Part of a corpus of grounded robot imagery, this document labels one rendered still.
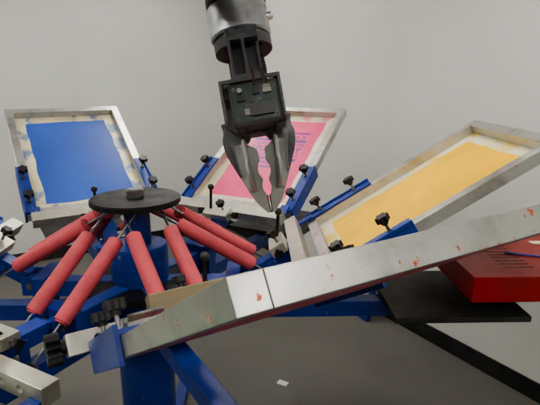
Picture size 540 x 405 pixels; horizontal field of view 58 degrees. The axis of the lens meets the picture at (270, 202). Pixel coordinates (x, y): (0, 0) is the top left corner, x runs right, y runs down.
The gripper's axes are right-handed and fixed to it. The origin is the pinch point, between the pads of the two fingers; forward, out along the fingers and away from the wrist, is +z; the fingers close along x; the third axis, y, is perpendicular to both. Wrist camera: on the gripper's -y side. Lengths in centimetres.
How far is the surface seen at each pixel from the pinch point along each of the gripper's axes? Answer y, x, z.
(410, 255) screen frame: 7.0, 14.0, 9.0
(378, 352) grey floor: -264, 54, 82
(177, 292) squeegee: -41.8, -21.9, 11.2
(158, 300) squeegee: -39.7, -25.4, 12.1
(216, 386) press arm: -75, -22, 39
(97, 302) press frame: -99, -60, 13
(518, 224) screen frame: -3.1, 31.2, 8.0
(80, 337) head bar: -52, -47, 18
